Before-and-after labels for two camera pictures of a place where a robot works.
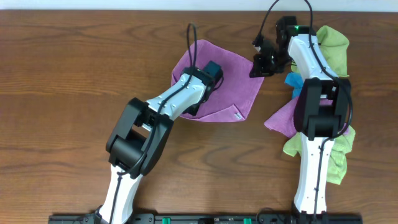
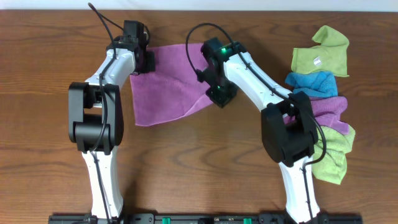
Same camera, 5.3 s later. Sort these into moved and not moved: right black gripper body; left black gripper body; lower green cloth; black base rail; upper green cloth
Moved: left black gripper body; right black gripper body
Not moved: lower green cloth; black base rail; upper green cloth
